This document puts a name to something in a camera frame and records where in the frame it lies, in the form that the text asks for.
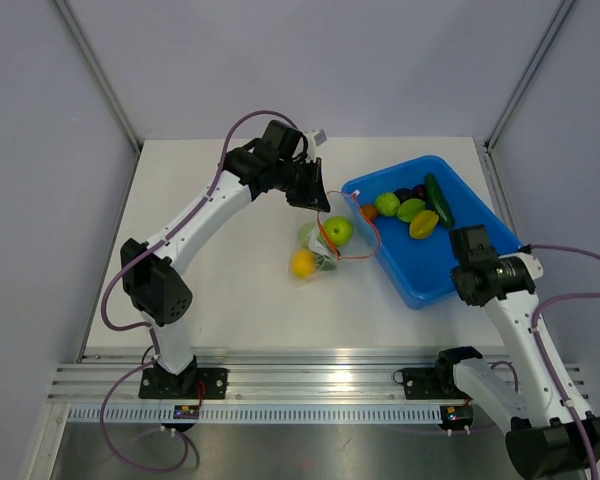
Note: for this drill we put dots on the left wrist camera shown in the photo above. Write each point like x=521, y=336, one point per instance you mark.
x=313, y=140

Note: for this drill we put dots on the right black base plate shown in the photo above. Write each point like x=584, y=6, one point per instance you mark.
x=418, y=383

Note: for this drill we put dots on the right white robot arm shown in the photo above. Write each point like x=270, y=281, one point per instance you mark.
x=549, y=427

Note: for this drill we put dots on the clear zip bag orange zipper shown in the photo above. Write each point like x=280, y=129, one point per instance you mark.
x=329, y=240

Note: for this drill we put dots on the blue plastic bin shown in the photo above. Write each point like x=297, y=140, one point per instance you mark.
x=420, y=269

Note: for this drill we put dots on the yellow lemon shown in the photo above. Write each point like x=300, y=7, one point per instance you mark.
x=303, y=264

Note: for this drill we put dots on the green cucumber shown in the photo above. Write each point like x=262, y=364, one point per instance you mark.
x=439, y=202

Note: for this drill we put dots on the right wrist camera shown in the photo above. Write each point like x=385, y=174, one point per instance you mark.
x=532, y=265

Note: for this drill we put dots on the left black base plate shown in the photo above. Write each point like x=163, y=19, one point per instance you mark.
x=201, y=383

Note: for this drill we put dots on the right aluminium frame post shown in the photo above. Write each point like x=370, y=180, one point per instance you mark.
x=531, y=70

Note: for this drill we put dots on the aluminium frame post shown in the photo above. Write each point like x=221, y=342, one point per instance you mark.
x=87, y=53
x=531, y=70

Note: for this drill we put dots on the brown kiwi fruit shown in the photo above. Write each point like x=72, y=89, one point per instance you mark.
x=370, y=212

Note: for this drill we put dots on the left aluminium frame post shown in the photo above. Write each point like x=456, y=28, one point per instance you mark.
x=87, y=53

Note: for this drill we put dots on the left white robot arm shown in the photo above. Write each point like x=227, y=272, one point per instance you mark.
x=154, y=269

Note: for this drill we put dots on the aluminium mounting rail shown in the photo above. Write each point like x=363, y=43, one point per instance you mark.
x=314, y=376

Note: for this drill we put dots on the light green apple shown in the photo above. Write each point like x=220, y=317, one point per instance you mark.
x=339, y=230

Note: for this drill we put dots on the dark red plum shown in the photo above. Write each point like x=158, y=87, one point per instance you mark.
x=419, y=191

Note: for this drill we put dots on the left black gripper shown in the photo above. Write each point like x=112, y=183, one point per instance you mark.
x=313, y=195

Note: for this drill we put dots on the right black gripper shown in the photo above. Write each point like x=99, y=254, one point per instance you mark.
x=454, y=274

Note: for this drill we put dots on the dark green lime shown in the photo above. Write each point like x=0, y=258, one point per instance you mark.
x=324, y=263

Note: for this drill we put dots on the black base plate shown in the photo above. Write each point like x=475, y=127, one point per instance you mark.
x=201, y=383
x=418, y=383

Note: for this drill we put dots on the yellow star fruit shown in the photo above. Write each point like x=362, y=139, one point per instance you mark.
x=423, y=224

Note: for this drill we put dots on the dark avocado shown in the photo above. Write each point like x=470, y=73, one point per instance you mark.
x=403, y=194

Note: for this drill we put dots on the bumpy green fruit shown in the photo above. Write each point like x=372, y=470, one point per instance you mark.
x=387, y=204

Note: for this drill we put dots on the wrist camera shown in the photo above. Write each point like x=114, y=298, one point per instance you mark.
x=532, y=265
x=313, y=140

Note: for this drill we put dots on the white slotted cable duct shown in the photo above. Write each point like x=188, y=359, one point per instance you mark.
x=259, y=414

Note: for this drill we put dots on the green star fruit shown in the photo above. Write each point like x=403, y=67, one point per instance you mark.
x=409, y=209

